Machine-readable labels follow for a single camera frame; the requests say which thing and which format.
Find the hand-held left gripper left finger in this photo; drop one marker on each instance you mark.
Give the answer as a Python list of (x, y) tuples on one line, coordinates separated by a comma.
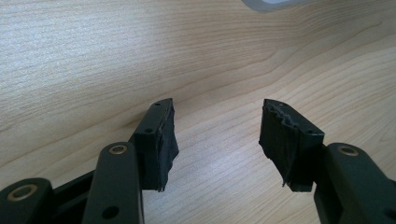
[(154, 146)]

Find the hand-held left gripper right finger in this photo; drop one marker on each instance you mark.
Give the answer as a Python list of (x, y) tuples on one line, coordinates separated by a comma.
[(289, 146)]

